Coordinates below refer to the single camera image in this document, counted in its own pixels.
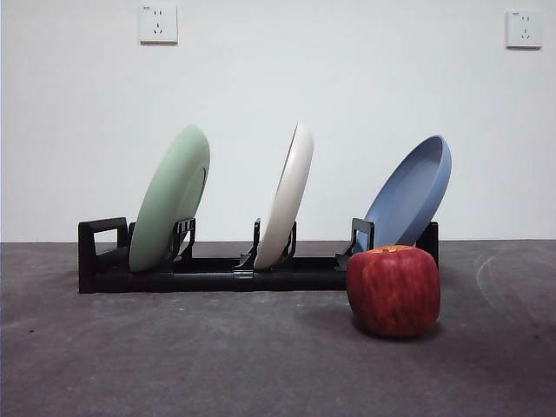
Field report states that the green round plate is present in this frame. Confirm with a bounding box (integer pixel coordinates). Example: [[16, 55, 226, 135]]
[[129, 124, 211, 274]]

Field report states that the red apple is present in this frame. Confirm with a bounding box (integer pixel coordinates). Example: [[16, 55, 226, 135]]
[[346, 244, 442, 338]]

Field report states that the white round plate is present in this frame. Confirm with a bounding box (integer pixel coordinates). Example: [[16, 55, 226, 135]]
[[253, 122, 315, 270]]

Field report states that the black plate rack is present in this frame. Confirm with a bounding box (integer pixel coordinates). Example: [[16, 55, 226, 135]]
[[77, 215, 440, 295]]

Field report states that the blue round plate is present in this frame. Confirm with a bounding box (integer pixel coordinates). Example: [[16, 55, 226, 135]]
[[362, 135, 453, 254]]

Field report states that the white wall socket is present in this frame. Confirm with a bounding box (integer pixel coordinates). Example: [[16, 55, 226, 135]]
[[505, 9, 544, 50], [138, 3, 179, 46]]

